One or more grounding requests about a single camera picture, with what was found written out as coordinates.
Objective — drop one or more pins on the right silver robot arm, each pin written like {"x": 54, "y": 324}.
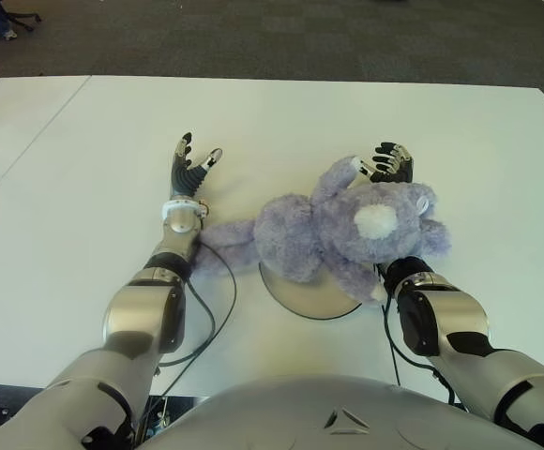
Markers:
{"x": 450, "y": 309}

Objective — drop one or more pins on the white plate with black rim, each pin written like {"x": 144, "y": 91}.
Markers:
{"x": 309, "y": 300}

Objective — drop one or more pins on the metal stand base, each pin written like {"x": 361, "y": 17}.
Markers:
{"x": 169, "y": 415}

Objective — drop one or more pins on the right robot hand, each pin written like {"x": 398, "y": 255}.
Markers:
{"x": 396, "y": 171}

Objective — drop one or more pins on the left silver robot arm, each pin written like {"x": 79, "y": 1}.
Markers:
{"x": 145, "y": 309}

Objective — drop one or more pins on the purple plush bunny doll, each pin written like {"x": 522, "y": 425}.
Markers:
{"x": 300, "y": 234}

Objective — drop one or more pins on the black office chair base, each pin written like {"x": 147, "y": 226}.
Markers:
{"x": 25, "y": 16}

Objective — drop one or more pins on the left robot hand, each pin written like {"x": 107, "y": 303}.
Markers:
{"x": 185, "y": 180}

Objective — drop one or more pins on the silver robot torso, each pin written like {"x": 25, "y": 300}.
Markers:
{"x": 300, "y": 412}

